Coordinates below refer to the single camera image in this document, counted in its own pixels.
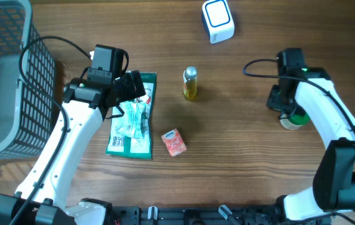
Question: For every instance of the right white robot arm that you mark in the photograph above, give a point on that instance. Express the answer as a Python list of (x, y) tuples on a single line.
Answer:
[(307, 95)]

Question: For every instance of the green lid jar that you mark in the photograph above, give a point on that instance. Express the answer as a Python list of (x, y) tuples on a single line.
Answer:
[(294, 122)]

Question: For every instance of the red tissue pack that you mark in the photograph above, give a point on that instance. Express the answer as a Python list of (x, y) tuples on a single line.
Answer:
[(174, 142)]

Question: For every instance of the white barcode scanner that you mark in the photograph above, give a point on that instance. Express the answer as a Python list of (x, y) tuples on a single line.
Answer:
[(217, 20)]

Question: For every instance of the green glove package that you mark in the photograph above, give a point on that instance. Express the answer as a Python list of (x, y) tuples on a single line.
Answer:
[(124, 146)]

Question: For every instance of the pale green wipes pack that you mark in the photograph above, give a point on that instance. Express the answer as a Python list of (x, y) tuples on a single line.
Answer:
[(131, 121)]

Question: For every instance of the yellow oil bottle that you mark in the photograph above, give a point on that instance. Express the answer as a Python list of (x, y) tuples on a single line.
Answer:
[(190, 80)]

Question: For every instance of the grey plastic mesh basket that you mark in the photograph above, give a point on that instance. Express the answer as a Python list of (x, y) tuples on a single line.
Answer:
[(27, 81)]

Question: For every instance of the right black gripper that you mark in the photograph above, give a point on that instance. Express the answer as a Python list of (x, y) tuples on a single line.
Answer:
[(270, 104)]

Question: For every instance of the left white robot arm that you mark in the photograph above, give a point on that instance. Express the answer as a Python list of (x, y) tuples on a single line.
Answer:
[(42, 197)]

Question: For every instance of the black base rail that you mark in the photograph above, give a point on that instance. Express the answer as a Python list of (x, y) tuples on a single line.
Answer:
[(253, 214)]

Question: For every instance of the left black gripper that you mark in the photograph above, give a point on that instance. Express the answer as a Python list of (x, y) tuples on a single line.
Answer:
[(130, 91)]

